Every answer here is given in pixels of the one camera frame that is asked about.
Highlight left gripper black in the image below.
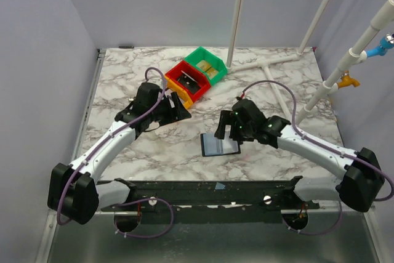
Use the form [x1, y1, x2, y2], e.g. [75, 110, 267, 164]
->
[148, 92, 191, 126]

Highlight orange faucet fitting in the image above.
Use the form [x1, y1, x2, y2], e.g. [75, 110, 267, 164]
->
[337, 71, 360, 89]

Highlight aluminium extrusion rail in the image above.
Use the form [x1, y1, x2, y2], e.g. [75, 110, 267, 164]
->
[316, 201, 374, 219]

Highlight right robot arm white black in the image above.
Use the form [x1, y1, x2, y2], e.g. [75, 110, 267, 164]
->
[214, 99, 385, 212]

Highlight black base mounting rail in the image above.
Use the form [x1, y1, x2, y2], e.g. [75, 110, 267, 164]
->
[105, 177, 319, 224]

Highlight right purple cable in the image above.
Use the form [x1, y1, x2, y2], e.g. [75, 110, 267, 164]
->
[238, 80, 394, 235]

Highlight black card in red bin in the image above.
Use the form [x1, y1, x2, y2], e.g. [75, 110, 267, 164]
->
[177, 71, 201, 94]

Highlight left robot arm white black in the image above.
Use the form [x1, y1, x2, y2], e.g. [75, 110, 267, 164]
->
[47, 82, 191, 225]

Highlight white PVC pipe frame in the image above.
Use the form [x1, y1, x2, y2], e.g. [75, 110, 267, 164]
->
[225, 0, 393, 124]

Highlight yellow plastic bin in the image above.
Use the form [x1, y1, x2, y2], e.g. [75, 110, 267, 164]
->
[165, 76, 193, 109]

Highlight green plastic bin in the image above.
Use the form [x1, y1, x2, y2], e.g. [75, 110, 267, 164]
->
[184, 47, 228, 86]

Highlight yellow items in green bin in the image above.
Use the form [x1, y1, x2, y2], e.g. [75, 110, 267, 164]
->
[196, 60, 219, 79]

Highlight blue faucet fitting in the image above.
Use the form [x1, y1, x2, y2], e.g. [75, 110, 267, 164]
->
[366, 33, 394, 58]

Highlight red plastic bin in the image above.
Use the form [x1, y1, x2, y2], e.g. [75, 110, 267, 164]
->
[165, 60, 211, 108]

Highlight black leather card holder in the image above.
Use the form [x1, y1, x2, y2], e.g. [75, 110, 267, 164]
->
[200, 132, 241, 157]

